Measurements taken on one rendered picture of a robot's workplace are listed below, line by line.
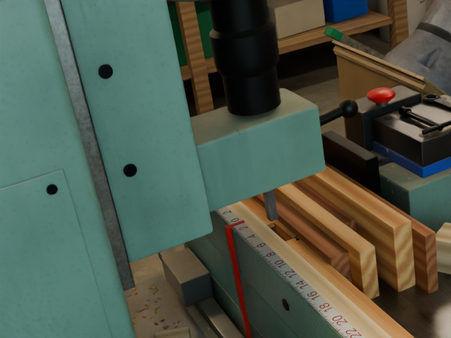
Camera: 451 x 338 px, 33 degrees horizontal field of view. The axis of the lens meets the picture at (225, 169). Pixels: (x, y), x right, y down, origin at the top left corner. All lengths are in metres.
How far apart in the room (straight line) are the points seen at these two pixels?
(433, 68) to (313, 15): 2.50
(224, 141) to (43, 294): 0.21
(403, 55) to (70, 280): 0.95
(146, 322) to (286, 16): 2.99
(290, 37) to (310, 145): 3.10
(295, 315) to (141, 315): 0.31
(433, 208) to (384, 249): 0.10
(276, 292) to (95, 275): 0.18
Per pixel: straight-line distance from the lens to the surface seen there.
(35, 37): 0.53
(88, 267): 0.59
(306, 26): 3.87
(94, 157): 0.60
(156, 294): 0.97
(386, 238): 0.71
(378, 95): 0.84
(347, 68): 1.56
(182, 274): 0.90
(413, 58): 1.41
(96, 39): 0.58
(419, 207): 0.80
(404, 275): 0.73
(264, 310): 0.76
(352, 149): 0.79
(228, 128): 0.69
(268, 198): 0.76
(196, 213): 0.65
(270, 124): 0.69
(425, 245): 0.70
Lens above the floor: 1.33
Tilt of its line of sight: 25 degrees down
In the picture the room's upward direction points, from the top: 11 degrees counter-clockwise
